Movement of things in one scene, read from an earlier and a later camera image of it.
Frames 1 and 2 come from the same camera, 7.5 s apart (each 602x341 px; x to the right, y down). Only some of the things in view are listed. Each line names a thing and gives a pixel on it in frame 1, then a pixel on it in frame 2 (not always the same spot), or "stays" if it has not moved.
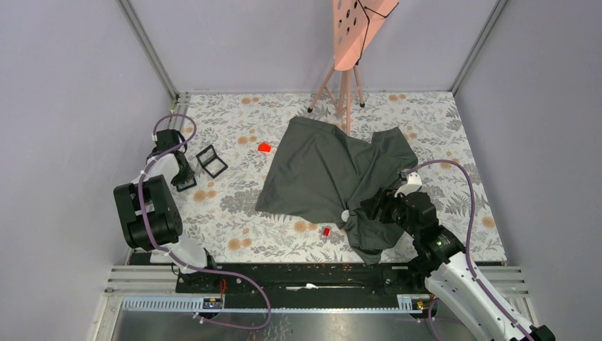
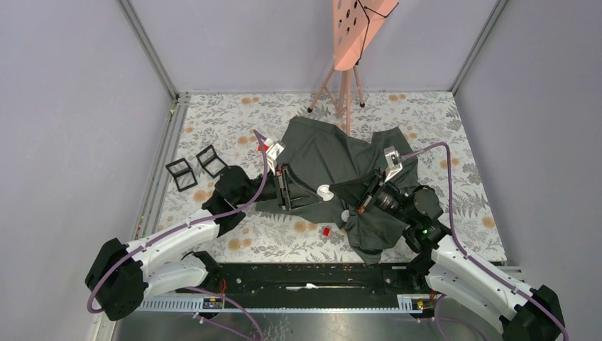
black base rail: (302, 279) stays
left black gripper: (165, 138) to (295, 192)
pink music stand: (355, 24) stays
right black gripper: (384, 201) to (348, 190)
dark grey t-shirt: (321, 172) stays
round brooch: (345, 214) stays
